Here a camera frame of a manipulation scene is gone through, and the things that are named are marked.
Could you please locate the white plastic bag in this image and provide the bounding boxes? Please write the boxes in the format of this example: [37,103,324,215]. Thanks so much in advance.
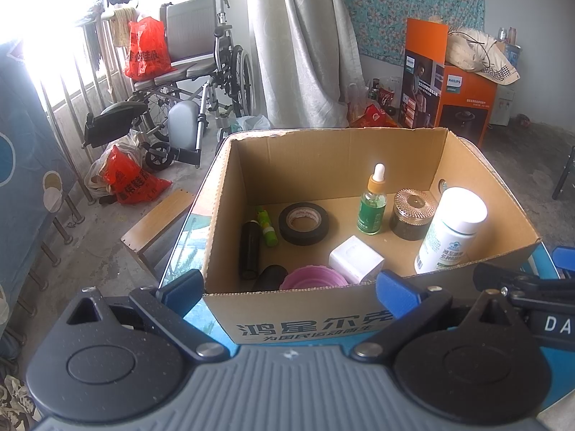
[231,114,270,133]

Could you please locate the grey wheelchair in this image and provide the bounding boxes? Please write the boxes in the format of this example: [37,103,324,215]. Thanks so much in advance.
[83,0,257,171]

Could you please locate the checked sun hat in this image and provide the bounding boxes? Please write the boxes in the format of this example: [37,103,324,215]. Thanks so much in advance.
[471,60,522,86]

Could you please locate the white pill bottle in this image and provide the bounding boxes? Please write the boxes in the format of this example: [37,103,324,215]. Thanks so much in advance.
[414,187,489,275]

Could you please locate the white water dispenser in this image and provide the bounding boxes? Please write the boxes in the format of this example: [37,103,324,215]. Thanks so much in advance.
[489,85,515,126]

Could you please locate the cream pillow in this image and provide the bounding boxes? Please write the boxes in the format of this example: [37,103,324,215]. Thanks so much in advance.
[447,27,506,75]

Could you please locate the tall orange carton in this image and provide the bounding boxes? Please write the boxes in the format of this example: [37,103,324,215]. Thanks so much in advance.
[400,18,450,129]

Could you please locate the metal window railing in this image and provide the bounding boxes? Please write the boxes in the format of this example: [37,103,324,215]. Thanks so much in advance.
[13,11,135,337]

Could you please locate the pink bowl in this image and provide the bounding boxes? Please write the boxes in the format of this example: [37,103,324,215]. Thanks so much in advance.
[279,266,349,290]

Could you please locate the small green tube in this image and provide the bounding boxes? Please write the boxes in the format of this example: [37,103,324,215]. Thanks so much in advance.
[256,207,280,247]

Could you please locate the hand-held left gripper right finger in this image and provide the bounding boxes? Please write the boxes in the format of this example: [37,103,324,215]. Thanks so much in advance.
[350,269,508,362]

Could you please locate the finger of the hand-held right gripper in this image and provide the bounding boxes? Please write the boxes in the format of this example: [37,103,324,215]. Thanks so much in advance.
[474,263,575,308]
[553,246,575,274]

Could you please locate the black round object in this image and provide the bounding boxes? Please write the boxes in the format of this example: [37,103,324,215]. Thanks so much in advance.
[252,264,289,292]

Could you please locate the clear water jug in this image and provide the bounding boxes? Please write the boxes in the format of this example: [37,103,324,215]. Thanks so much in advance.
[503,42,522,73]

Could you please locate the red plastic bag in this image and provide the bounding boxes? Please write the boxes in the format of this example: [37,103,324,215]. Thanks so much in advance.
[123,17,174,82]
[104,145,174,205]

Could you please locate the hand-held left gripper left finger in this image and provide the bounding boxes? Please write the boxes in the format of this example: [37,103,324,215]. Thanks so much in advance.
[67,269,230,362]

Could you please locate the red snack bag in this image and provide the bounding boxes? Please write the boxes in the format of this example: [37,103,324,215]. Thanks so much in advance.
[349,103,398,129]

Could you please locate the black jar with gold lid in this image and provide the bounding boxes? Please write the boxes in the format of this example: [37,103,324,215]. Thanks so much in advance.
[389,187,440,241]

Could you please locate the brown cardboard box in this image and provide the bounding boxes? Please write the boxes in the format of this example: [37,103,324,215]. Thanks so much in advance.
[201,126,542,346]

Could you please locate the printed blanket with shapes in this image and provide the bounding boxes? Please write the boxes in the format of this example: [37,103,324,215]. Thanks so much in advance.
[0,38,88,324]

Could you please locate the black tape roll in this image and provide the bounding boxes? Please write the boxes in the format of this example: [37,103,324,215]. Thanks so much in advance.
[277,203,330,247]

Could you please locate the pale patterned curtain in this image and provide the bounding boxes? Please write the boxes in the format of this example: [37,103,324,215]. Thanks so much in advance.
[249,0,360,131]

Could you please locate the orange appliance carton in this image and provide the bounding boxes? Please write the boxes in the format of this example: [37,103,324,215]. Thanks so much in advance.
[433,65,499,149]

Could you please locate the white power adapter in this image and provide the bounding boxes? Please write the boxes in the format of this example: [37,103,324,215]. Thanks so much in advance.
[329,238,386,284]

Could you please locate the cream towel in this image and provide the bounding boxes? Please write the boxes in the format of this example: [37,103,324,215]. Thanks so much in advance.
[110,6,140,48]

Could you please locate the wooden stool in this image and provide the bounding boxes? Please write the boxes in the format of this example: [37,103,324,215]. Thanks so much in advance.
[120,190,198,274]

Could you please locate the green dropper bottle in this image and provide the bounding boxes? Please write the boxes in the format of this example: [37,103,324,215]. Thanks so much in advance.
[357,163,388,235]

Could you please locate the black cylinder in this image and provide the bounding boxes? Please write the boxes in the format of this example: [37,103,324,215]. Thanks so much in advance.
[239,220,262,280]

